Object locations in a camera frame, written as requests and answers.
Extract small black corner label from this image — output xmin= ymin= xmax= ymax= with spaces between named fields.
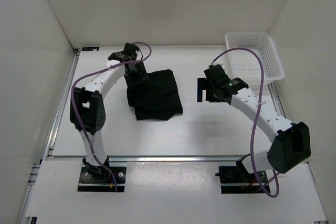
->
xmin=81 ymin=47 xmax=100 ymax=51

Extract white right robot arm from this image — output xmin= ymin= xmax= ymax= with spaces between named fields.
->
xmin=197 ymin=65 xmax=311 ymax=182

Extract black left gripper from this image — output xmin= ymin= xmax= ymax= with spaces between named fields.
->
xmin=124 ymin=61 xmax=150 ymax=91

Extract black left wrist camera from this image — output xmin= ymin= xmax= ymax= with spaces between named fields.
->
xmin=108 ymin=42 xmax=140 ymax=62

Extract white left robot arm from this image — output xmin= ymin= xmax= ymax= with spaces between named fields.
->
xmin=70 ymin=47 xmax=145 ymax=186

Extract white plastic mesh basket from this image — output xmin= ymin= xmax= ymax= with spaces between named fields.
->
xmin=225 ymin=31 xmax=285 ymax=90

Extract black shorts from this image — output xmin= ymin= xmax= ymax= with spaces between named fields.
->
xmin=127 ymin=69 xmax=183 ymax=121

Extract aluminium table edge rail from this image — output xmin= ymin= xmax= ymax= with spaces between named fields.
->
xmin=16 ymin=49 xmax=81 ymax=223

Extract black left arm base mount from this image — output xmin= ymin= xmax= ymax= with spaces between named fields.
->
xmin=77 ymin=158 xmax=127 ymax=193

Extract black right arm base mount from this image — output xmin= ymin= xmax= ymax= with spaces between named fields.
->
xmin=215 ymin=154 xmax=264 ymax=194

